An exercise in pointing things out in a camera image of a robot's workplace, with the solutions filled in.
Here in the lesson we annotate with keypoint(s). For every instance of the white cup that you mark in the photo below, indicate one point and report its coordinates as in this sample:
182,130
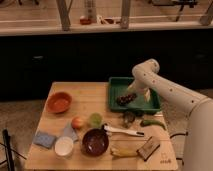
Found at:
64,146

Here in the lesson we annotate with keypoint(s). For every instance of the white handled kitchen tool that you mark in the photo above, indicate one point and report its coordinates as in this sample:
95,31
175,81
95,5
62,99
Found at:
125,131

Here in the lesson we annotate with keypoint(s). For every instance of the orange ceramic bowl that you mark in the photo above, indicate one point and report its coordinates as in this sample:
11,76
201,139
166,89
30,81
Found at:
58,102

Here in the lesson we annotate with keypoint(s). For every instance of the blue sponge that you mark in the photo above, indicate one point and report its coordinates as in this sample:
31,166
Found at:
44,139

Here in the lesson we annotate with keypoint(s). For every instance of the red yellow apple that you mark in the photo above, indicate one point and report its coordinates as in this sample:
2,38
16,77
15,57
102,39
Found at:
77,122

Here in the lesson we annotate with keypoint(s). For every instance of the yellow banana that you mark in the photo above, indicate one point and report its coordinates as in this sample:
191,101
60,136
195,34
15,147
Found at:
119,152

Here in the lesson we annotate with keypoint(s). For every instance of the dark avocado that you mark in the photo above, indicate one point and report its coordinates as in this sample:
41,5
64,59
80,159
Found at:
128,119

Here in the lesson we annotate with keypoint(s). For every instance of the brown wooden box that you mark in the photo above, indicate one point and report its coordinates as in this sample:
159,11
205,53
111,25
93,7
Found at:
152,144

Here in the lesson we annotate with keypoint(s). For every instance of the dark red grape bunch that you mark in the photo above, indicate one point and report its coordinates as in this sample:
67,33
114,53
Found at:
126,99

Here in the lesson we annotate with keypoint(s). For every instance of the red object on shelf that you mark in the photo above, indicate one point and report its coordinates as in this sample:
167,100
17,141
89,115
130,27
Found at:
84,21

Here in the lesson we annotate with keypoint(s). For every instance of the green chili pepper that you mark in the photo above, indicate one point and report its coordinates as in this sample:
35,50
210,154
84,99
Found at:
145,123

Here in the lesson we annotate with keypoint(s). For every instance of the black tripod stand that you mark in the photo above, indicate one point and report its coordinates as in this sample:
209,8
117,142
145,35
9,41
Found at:
8,151

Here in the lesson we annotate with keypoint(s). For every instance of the green plastic tray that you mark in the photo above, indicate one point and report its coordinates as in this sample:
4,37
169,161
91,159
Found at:
117,86

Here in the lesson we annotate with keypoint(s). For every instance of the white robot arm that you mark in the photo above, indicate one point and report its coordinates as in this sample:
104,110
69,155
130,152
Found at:
198,146

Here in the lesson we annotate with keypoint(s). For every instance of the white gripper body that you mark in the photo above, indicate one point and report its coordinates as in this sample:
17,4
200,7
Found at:
135,87

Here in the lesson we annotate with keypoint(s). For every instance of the dark red bowl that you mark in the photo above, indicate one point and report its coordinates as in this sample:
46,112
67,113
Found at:
95,142

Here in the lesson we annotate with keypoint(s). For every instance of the light green cup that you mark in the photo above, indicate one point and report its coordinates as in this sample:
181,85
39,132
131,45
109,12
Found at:
95,120

